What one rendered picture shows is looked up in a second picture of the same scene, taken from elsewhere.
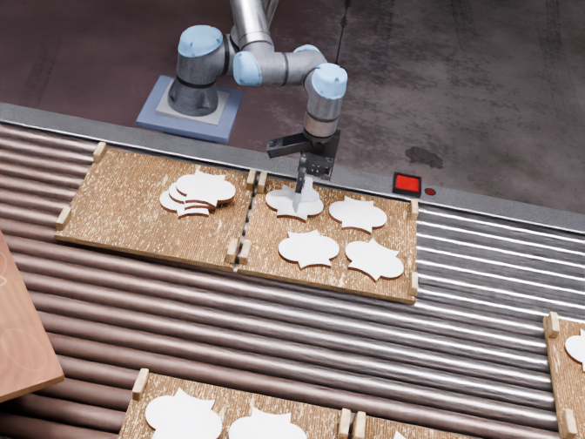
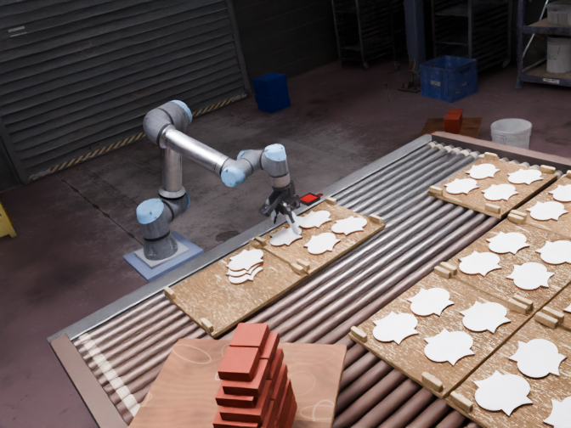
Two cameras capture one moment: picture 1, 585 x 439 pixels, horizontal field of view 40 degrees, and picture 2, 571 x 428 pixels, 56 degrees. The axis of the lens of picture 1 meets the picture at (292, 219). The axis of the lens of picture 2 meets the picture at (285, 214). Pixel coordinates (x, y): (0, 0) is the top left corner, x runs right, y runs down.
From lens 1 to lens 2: 1.02 m
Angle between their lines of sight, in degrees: 30
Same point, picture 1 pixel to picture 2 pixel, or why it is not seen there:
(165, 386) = (365, 327)
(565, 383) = (469, 201)
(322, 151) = (288, 194)
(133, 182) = (206, 289)
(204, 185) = (244, 259)
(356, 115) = not seen: hidden behind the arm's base
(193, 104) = (169, 247)
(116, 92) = (24, 340)
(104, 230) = (231, 313)
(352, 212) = (312, 220)
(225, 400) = (392, 308)
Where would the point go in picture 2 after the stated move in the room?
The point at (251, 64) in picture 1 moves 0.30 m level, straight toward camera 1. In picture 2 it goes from (236, 170) to (296, 188)
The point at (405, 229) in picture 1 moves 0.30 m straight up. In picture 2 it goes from (338, 210) to (329, 145)
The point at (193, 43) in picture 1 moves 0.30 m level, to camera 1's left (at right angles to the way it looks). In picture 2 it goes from (151, 211) to (82, 244)
